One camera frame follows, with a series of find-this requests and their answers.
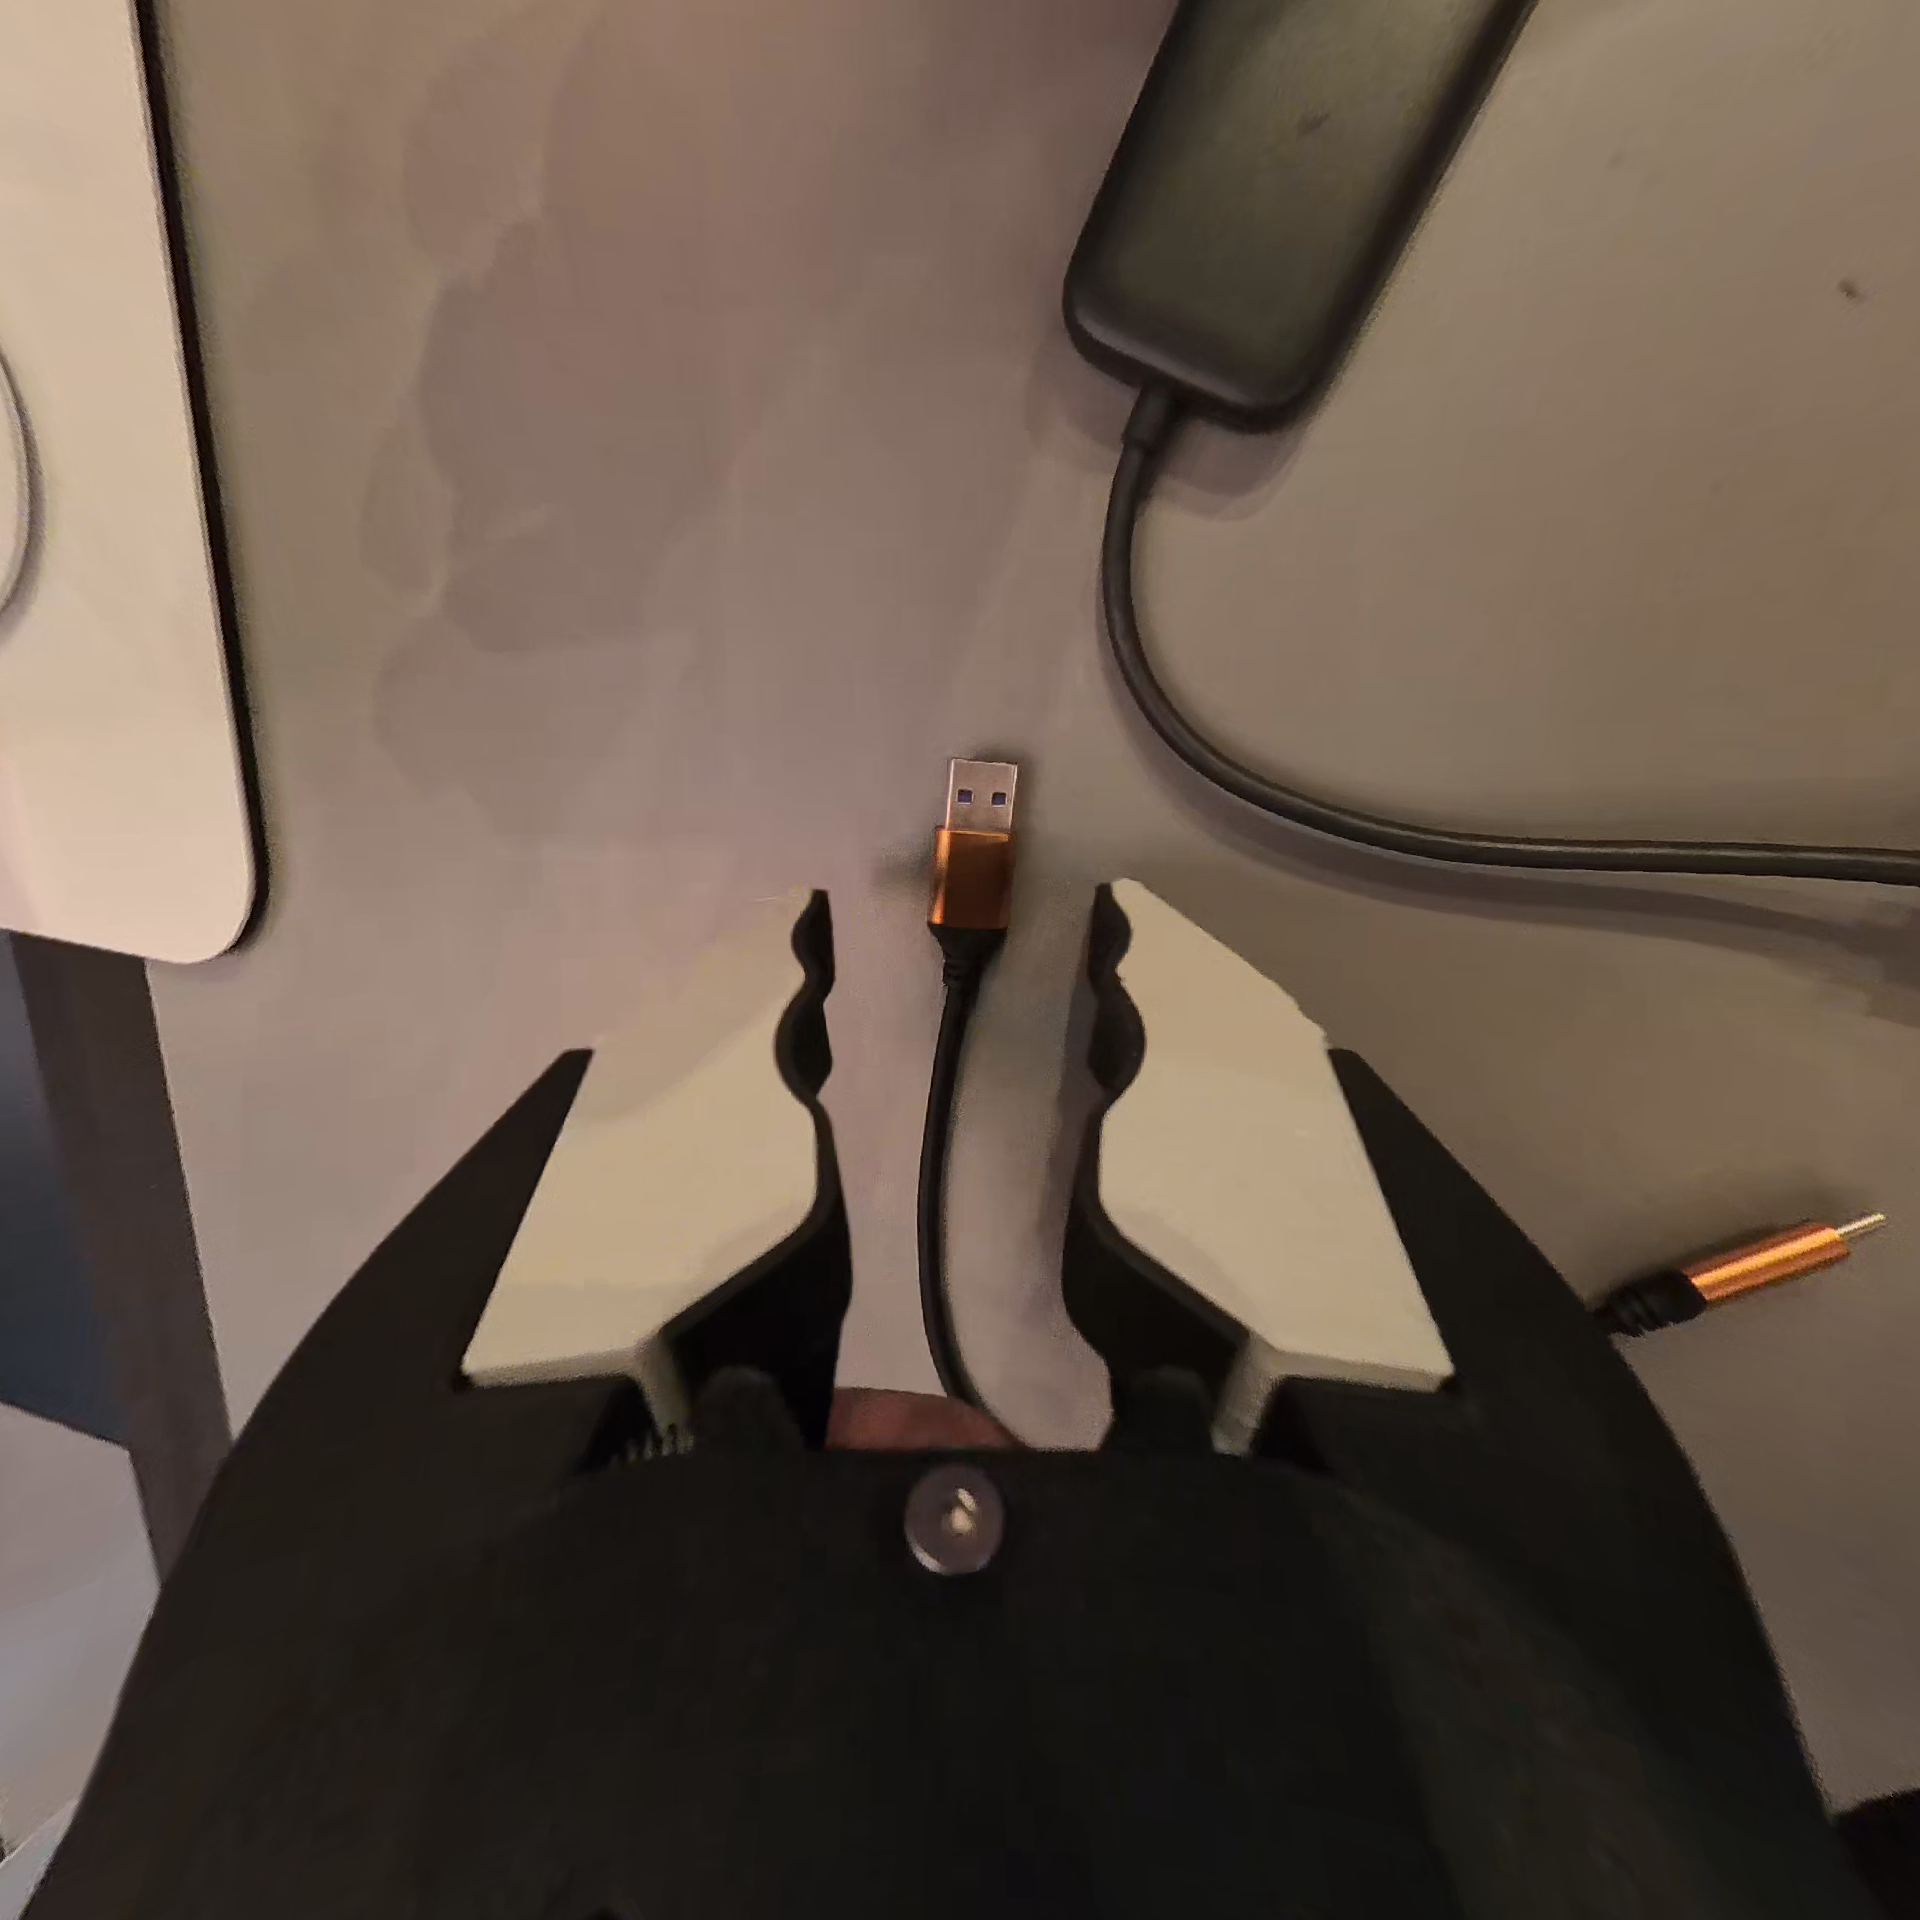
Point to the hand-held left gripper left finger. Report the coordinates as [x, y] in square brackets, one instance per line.
[676, 1170]

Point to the white book stand wooden board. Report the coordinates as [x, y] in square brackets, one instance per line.
[107, 600]

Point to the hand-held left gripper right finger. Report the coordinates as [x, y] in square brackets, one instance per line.
[1261, 1184]

